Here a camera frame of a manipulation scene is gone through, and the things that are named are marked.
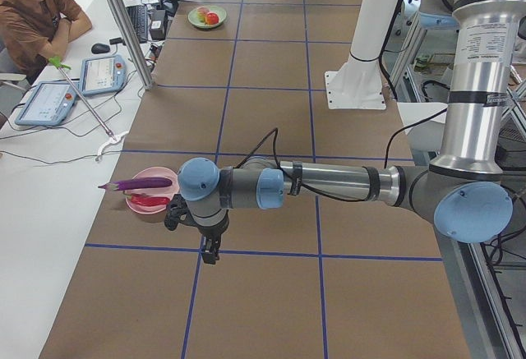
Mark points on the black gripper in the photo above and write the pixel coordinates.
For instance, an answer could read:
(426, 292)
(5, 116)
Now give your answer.
(212, 231)

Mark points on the man in brown shirt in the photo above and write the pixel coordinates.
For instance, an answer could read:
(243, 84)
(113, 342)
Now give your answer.
(34, 31)

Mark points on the black computer mouse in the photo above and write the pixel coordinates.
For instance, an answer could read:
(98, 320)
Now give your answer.
(99, 48)

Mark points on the black keyboard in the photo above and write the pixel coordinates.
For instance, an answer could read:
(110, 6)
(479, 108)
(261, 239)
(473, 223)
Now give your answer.
(140, 22)

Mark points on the white chair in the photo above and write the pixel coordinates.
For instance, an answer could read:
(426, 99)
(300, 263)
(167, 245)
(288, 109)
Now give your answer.
(428, 135)

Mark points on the pink plate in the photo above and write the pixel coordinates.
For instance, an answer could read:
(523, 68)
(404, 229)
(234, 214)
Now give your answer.
(167, 192)

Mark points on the red chili pepper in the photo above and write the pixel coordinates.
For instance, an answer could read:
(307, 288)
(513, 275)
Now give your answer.
(148, 201)

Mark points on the far blue teach pendant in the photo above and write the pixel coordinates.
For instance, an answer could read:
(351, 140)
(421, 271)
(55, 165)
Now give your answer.
(102, 75)

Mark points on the yellow pink peach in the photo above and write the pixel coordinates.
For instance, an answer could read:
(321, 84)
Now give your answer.
(201, 13)

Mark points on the blue teach pendant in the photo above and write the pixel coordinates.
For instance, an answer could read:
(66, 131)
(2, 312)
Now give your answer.
(102, 75)
(49, 104)

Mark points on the purple eggplant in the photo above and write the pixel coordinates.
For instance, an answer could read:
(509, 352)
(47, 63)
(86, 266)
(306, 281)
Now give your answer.
(137, 183)

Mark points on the near blue teach pendant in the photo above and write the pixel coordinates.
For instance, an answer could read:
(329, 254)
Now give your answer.
(49, 104)

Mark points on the green plate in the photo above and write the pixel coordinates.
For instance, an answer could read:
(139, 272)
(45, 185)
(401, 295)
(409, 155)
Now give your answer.
(192, 17)

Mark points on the metal rod green handle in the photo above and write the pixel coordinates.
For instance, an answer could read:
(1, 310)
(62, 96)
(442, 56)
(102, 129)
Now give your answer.
(56, 62)

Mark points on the aluminium frame post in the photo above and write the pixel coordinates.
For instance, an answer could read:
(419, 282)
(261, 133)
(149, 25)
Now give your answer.
(128, 34)

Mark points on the red pomegranate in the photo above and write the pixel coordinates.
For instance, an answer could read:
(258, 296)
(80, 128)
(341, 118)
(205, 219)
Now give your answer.
(212, 18)

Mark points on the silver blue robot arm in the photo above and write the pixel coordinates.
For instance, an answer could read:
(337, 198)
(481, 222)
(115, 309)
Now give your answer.
(459, 192)

